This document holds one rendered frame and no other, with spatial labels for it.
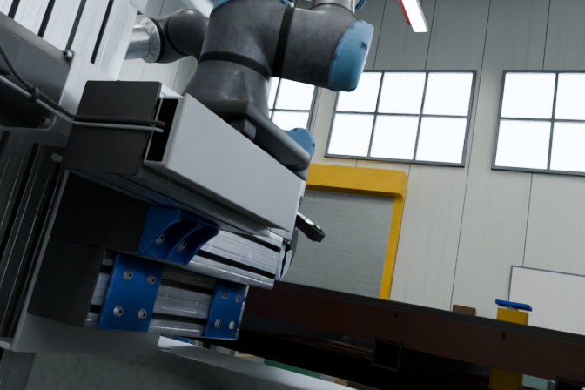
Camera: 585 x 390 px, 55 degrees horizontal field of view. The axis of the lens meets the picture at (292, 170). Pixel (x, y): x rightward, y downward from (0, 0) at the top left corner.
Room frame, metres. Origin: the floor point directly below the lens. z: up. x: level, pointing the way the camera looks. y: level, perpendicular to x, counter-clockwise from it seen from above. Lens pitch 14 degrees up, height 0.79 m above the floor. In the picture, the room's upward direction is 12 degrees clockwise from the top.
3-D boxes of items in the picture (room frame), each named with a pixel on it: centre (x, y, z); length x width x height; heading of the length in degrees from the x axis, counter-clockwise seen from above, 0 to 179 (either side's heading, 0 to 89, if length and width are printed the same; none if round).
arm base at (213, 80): (0.84, 0.12, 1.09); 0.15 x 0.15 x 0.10
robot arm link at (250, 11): (0.84, 0.12, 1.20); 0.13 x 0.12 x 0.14; 91
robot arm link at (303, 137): (1.25, 0.01, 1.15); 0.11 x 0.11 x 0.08; 1
